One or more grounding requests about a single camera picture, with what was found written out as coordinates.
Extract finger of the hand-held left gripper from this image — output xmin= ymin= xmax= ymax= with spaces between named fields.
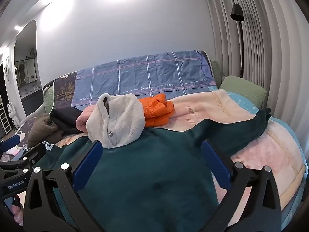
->
xmin=0 ymin=144 xmax=47 ymax=172
xmin=0 ymin=135 xmax=20 ymax=151

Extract black garment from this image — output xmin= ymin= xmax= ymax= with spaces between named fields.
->
xmin=49 ymin=106 xmax=88 ymax=134

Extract pink plush blanket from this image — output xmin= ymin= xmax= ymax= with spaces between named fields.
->
xmin=54 ymin=88 xmax=307 ymax=223

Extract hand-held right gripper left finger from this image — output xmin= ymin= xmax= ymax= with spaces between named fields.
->
xmin=23 ymin=140 xmax=104 ymax=232

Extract large green pillow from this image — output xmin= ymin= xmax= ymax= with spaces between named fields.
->
xmin=218 ymin=75 xmax=267 ymax=109

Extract wall mirror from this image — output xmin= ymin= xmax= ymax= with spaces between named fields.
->
xmin=16 ymin=59 xmax=37 ymax=85

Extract green ruffled cushion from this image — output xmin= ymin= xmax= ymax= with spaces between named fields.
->
xmin=43 ymin=81 xmax=55 ymax=113

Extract pink puffer jacket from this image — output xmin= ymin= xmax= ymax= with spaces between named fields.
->
xmin=76 ymin=107 xmax=97 ymax=133

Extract white pleated curtain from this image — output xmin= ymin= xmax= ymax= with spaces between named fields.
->
xmin=200 ymin=0 xmax=309 ymax=136

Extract white wall ornament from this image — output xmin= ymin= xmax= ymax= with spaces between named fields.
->
xmin=3 ymin=57 xmax=11 ymax=78

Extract teal fleece garment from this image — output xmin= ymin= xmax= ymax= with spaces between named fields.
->
xmin=52 ymin=107 xmax=272 ymax=232

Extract person's left hand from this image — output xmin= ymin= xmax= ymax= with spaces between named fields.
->
xmin=13 ymin=206 xmax=26 ymax=224

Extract white ladder rack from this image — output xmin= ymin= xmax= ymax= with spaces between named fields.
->
xmin=0 ymin=101 xmax=11 ymax=133

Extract small green pillow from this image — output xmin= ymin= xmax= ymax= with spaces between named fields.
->
xmin=210 ymin=59 xmax=226 ymax=89

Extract white fleece jacket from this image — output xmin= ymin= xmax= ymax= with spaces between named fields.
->
xmin=86 ymin=93 xmax=146 ymax=149

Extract white cat figurine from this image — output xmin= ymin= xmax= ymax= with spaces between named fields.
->
xmin=7 ymin=103 xmax=20 ymax=131

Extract purple printed bed sheet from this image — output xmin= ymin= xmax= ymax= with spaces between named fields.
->
xmin=0 ymin=116 xmax=58 ymax=162

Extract dark tree print quilt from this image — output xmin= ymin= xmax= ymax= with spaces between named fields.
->
xmin=52 ymin=71 xmax=78 ymax=109

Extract blue plaid quilt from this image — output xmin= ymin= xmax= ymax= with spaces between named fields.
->
xmin=71 ymin=51 xmax=216 ymax=108

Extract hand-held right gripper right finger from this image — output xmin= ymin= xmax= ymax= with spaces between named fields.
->
xmin=201 ymin=139 xmax=282 ymax=232

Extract brown fleece garment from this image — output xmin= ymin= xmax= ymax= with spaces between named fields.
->
xmin=27 ymin=113 xmax=64 ymax=148

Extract orange puffer jacket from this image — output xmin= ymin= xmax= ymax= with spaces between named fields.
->
xmin=138 ymin=93 xmax=175 ymax=128

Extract arched wall niche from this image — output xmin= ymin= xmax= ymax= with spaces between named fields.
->
xmin=13 ymin=20 xmax=44 ymax=116

